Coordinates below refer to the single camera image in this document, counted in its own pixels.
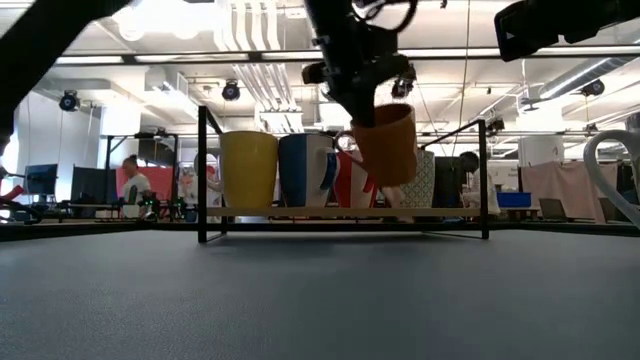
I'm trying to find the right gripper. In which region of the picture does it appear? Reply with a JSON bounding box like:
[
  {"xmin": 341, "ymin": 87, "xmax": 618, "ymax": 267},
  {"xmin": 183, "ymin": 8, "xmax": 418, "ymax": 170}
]
[{"xmin": 494, "ymin": 0, "xmax": 609, "ymax": 63}]

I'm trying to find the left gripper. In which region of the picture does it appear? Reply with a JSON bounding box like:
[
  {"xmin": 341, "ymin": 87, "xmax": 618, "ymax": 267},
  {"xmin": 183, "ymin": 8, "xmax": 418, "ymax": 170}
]
[{"xmin": 302, "ymin": 24, "xmax": 414, "ymax": 129}]

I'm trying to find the plain orange mug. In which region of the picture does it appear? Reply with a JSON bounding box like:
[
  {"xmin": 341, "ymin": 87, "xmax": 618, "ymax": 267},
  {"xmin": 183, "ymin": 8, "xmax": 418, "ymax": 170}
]
[{"xmin": 333, "ymin": 102, "xmax": 419, "ymax": 189}]

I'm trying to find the red and white mug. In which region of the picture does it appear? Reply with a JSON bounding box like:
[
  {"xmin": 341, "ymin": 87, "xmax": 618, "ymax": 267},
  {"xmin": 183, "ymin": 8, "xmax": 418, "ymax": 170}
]
[{"xmin": 333, "ymin": 149, "xmax": 380, "ymax": 209}]

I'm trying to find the green lattice pattern mug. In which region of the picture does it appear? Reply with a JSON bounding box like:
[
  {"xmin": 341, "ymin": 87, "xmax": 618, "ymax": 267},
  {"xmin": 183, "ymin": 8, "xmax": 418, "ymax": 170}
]
[{"xmin": 382, "ymin": 148, "xmax": 437, "ymax": 209}]

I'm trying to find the blue and white mug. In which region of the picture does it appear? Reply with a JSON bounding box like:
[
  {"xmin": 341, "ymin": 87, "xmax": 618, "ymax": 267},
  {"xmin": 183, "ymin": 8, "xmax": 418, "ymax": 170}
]
[{"xmin": 277, "ymin": 132, "xmax": 340, "ymax": 209}]

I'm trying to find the yellow mug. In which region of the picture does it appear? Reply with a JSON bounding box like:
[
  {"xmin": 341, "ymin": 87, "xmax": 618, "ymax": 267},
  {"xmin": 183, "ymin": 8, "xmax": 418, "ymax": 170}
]
[{"xmin": 209, "ymin": 130, "xmax": 279, "ymax": 210}]

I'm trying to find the black ceiling spotlight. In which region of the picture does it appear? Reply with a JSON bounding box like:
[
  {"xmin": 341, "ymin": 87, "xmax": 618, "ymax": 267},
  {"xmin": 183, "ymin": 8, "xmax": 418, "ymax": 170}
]
[
  {"xmin": 58, "ymin": 89, "xmax": 81, "ymax": 113},
  {"xmin": 581, "ymin": 78, "xmax": 606, "ymax": 98},
  {"xmin": 392, "ymin": 74, "xmax": 417, "ymax": 100},
  {"xmin": 221, "ymin": 79, "xmax": 242, "ymax": 102}
]

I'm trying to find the dark background panel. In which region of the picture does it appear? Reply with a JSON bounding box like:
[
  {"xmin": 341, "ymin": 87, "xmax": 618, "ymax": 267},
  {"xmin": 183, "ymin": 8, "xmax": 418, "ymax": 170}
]
[{"xmin": 432, "ymin": 156, "xmax": 464, "ymax": 209}]

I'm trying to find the white cylinder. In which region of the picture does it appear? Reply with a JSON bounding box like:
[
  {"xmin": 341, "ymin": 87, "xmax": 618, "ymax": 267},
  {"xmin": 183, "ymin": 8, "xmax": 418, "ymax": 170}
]
[{"xmin": 517, "ymin": 134, "xmax": 566, "ymax": 169}]

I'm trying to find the person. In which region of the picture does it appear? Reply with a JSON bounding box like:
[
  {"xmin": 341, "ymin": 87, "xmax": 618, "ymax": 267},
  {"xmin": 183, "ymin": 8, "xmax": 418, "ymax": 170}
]
[
  {"xmin": 121, "ymin": 153, "xmax": 153, "ymax": 220},
  {"xmin": 458, "ymin": 150, "xmax": 502, "ymax": 217}
]

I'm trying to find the pink hanging cloth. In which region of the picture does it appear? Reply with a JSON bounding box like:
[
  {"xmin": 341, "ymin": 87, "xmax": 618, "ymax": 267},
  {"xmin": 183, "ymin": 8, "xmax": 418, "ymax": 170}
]
[{"xmin": 519, "ymin": 160, "xmax": 621, "ymax": 222}]

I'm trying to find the blue plastic bin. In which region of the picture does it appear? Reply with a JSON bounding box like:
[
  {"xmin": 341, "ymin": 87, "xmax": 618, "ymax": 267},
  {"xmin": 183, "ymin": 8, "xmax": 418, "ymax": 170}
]
[{"xmin": 496, "ymin": 191, "xmax": 533, "ymax": 209}]

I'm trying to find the long linear ceiling light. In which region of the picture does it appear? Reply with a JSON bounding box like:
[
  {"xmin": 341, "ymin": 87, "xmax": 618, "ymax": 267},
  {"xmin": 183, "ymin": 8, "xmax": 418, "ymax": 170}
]
[{"xmin": 54, "ymin": 45, "xmax": 640, "ymax": 65}]

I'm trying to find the grey open laptop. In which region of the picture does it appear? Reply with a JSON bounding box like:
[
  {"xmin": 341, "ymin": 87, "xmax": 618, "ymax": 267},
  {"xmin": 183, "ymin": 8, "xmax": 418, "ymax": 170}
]
[{"xmin": 538, "ymin": 197, "xmax": 570, "ymax": 222}]

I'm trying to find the white and red poster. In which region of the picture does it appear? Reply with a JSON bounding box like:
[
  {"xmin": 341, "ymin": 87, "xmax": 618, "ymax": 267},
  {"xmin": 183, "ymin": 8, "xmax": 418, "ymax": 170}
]
[{"xmin": 177, "ymin": 160, "xmax": 221, "ymax": 207}]

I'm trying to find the blue-grey table mat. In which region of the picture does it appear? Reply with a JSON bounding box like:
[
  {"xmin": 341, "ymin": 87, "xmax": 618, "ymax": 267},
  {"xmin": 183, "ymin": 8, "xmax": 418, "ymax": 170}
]
[{"xmin": 0, "ymin": 229, "xmax": 640, "ymax": 360}]

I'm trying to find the red fabric partition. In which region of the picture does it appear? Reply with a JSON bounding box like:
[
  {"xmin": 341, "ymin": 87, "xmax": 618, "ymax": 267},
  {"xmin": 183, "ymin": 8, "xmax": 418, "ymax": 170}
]
[{"xmin": 114, "ymin": 166, "xmax": 175, "ymax": 205}]

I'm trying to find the dark computer monitor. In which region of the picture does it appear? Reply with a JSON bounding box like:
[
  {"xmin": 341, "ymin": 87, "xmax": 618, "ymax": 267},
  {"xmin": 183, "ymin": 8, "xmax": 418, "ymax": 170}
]
[
  {"xmin": 69, "ymin": 165, "xmax": 117, "ymax": 205},
  {"xmin": 23, "ymin": 163, "xmax": 59, "ymax": 197}
]

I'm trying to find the silver ceiling air duct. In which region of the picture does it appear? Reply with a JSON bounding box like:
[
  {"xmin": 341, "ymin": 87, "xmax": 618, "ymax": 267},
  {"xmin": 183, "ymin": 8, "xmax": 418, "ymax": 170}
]
[{"xmin": 538, "ymin": 56, "xmax": 639, "ymax": 100}]

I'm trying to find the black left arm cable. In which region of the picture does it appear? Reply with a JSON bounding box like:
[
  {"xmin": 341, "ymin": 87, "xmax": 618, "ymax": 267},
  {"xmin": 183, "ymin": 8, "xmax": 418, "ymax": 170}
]
[{"xmin": 349, "ymin": 0, "xmax": 419, "ymax": 34}]

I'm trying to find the wooden shelf rack black frame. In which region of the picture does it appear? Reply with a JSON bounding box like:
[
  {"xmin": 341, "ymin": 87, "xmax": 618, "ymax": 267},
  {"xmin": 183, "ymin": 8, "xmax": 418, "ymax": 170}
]
[{"xmin": 197, "ymin": 104, "xmax": 490, "ymax": 245}]

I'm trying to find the pale pink mug white handle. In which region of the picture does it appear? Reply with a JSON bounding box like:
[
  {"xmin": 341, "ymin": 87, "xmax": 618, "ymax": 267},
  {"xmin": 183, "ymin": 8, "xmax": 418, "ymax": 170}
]
[{"xmin": 582, "ymin": 128, "xmax": 640, "ymax": 229}]

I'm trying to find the black metal table frame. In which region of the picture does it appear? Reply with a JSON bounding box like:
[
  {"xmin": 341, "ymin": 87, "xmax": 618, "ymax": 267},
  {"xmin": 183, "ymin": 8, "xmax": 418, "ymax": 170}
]
[{"xmin": 0, "ymin": 218, "xmax": 640, "ymax": 240}]

